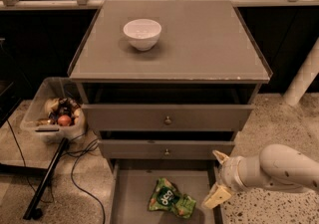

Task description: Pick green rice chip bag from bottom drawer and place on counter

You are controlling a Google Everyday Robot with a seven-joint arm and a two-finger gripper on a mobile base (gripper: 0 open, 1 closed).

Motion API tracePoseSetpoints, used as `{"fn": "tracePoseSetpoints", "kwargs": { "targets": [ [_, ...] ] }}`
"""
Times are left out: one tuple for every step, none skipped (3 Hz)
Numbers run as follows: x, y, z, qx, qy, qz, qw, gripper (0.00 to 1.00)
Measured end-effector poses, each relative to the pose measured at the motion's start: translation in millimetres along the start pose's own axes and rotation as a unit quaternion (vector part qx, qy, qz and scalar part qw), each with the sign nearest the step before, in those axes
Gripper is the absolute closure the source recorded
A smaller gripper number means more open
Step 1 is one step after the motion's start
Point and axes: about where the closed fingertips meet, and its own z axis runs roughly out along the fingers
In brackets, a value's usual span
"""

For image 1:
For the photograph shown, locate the grey drawer cabinet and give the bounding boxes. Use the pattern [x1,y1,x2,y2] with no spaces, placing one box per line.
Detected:
[67,0,273,224]

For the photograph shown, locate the top grey drawer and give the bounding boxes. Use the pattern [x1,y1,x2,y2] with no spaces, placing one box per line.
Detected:
[83,104,253,131]

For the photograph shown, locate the middle grey drawer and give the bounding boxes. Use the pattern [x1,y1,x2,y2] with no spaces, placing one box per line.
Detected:
[99,139,234,160]

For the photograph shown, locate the clear plastic bin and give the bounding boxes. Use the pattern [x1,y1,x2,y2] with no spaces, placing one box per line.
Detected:
[21,77,87,143]

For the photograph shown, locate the white ceramic bowl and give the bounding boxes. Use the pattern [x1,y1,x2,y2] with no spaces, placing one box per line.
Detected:
[123,19,161,51]

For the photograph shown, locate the black cable on floor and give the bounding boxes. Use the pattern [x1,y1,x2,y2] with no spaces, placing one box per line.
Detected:
[61,129,107,224]

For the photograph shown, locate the black metal leg bar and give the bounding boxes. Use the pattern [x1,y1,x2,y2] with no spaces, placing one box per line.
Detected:
[23,138,68,220]

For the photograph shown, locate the bottom grey drawer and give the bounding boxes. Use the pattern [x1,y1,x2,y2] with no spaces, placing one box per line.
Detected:
[107,159,225,224]

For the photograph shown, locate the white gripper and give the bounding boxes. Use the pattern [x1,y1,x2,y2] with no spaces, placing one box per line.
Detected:
[201,150,248,209]

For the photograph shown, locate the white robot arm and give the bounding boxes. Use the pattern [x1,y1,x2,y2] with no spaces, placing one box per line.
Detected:
[202,144,319,209]

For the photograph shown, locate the grey drawer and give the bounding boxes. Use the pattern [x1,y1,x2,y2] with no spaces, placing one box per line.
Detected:
[99,139,234,160]
[83,104,253,131]
[107,159,225,224]

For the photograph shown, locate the red apple in bin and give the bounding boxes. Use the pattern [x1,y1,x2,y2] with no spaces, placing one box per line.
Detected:
[58,114,72,126]

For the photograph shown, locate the white railing bar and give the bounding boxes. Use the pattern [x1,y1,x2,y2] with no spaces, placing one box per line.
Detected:
[0,0,319,11]

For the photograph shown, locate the white pillar post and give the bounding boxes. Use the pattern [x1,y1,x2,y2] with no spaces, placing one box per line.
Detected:
[283,38,319,106]

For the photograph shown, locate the green rice chip bag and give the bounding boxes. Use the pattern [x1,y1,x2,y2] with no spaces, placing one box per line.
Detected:
[148,177,196,219]

